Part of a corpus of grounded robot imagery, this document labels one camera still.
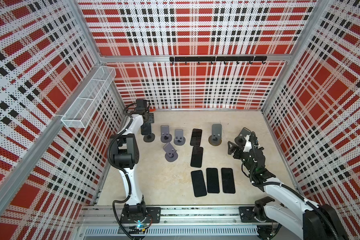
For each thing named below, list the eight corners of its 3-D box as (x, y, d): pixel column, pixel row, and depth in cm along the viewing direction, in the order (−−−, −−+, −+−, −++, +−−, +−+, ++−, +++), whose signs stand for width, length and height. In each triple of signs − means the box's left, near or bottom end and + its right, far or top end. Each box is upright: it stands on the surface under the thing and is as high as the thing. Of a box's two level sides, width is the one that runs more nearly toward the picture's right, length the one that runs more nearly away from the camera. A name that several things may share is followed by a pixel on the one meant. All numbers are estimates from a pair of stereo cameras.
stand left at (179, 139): (174, 145, 102) (173, 138, 96) (175, 136, 107) (174, 129, 101) (185, 145, 102) (185, 138, 96) (185, 136, 107) (185, 129, 101)
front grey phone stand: (163, 157, 97) (160, 149, 89) (170, 150, 100) (168, 141, 92) (171, 164, 94) (170, 156, 86) (178, 157, 97) (178, 149, 89)
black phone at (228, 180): (223, 193, 83) (224, 192, 82) (220, 169, 92) (220, 167, 91) (236, 193, 83) (237, 192, 82) (231, 169, 92) (232, 167, 91)
